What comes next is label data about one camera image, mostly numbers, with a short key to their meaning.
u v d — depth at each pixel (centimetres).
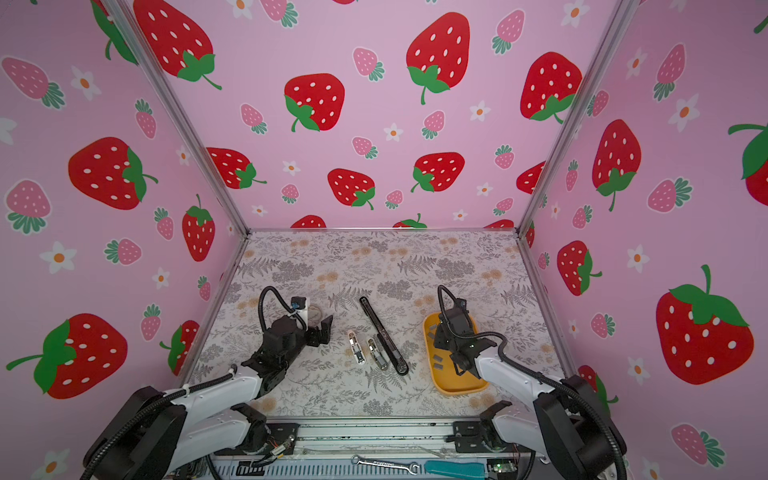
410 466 70
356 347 88
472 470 71
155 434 42
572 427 43
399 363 85
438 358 88
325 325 80
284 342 66
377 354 86
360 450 73
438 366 86
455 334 67
